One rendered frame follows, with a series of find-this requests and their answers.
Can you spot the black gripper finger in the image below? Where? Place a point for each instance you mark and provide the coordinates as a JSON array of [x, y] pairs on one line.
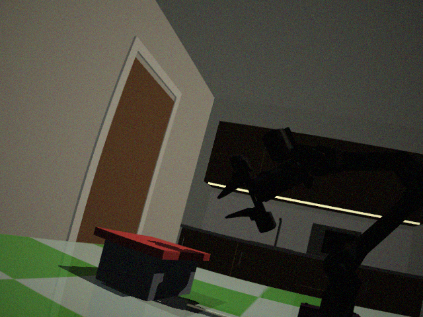
[[231, 186], [242, 213]]

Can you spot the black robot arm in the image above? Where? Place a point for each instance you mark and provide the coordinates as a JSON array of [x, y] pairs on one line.
[[340, 265]]

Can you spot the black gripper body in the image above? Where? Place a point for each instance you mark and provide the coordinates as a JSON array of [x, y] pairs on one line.
[[263, 188]]

